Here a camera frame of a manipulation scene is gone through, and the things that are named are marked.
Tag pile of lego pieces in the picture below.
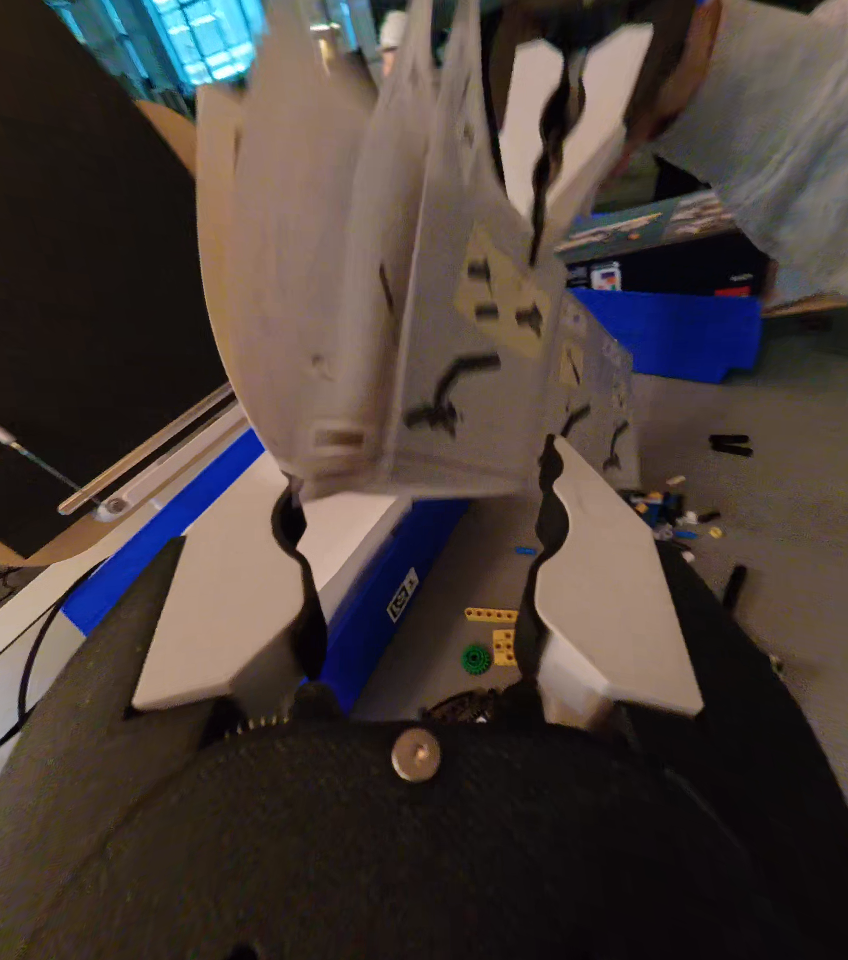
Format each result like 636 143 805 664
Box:
424 603 541 721

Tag person's right forearm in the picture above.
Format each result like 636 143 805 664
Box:
652 0 848 327

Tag black lego box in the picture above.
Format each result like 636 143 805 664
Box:
555 191 773 297

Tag cluster of small lego pins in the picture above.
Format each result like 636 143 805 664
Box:
619 472 725 564

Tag blue plastic bin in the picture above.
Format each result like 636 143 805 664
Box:
572 287 764 385

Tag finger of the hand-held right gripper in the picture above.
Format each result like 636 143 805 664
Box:
530 22 654 265
499 39 571 226

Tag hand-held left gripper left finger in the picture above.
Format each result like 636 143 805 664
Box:
131 468 329 711

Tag bright window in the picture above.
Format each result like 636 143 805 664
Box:
49 0 260 93

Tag blue bin with papers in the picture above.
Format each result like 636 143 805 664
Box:
64 427 470 714

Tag black cable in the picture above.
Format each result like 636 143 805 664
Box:
17 561 107 726

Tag person's right hand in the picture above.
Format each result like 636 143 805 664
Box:
645 0 725 148

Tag grey lego instruction booklet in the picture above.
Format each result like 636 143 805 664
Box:
195 0 635 502

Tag black panel with wooden rim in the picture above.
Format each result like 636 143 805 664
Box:
0 0 236 568

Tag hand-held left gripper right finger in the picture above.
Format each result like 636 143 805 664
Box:
517 433 704 723

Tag metal bar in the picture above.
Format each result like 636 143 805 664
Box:
56 382 234 519

